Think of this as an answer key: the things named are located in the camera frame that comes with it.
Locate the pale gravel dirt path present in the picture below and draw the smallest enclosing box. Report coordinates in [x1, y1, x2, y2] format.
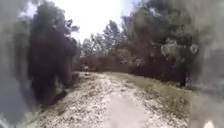
[20, 71, 190, 128]

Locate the wood of trees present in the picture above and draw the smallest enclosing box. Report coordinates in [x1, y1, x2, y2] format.
[77, 0, 205, 88]

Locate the dry grass verge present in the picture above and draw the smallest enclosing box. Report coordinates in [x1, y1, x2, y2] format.
[109, 71, 201, 122]

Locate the dark dense tree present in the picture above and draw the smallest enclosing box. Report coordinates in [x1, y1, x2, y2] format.
[26, 1, 81, 102]

